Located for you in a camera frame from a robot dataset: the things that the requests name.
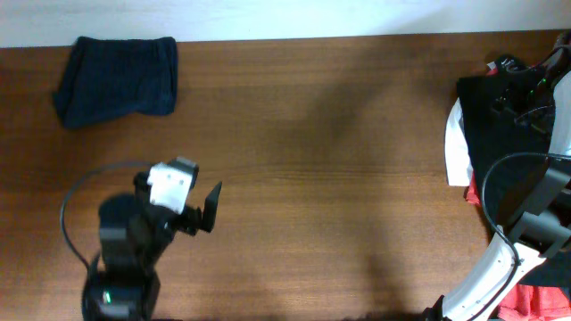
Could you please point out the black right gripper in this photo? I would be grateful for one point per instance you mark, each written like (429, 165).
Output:
(511, 99)

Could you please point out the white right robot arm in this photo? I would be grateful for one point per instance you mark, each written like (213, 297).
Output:
(534, 215)

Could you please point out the black garment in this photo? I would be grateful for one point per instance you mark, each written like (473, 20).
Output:
(490, 137)

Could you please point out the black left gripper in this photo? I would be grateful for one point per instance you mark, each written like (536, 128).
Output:
(191, 219)

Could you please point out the dark blue shorts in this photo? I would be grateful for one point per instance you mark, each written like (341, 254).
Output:
(108, 79)

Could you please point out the white garment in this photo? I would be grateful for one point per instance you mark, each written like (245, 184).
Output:
(459, 170)

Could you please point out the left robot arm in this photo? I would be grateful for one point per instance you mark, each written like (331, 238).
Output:
(122, 283)

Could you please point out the red garment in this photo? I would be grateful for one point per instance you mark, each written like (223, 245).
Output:
(545, 294)

